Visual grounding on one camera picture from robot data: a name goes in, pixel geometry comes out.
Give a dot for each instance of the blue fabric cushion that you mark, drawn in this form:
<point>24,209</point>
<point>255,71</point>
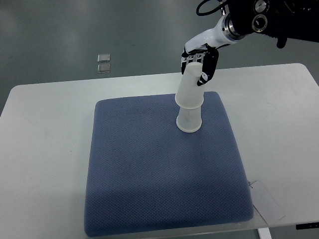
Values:
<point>145,174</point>

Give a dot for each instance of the white paper cup on cushion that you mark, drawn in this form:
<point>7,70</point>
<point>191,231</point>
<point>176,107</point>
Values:
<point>189,120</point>

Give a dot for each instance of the black table control panel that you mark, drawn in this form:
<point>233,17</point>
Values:
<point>307,226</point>

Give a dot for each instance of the black white robotic hand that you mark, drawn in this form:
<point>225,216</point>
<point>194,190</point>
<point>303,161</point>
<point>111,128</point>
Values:
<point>203,48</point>

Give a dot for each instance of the white paper cup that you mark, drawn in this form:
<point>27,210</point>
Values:
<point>189,95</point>
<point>189,120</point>

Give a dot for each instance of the upper metal floor plate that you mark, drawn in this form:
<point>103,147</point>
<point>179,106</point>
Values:
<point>103,58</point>

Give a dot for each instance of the white paper tag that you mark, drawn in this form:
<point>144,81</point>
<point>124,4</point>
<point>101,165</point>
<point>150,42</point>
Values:
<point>265,205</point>

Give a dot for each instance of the white table leg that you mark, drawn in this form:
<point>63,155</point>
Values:
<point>264,233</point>

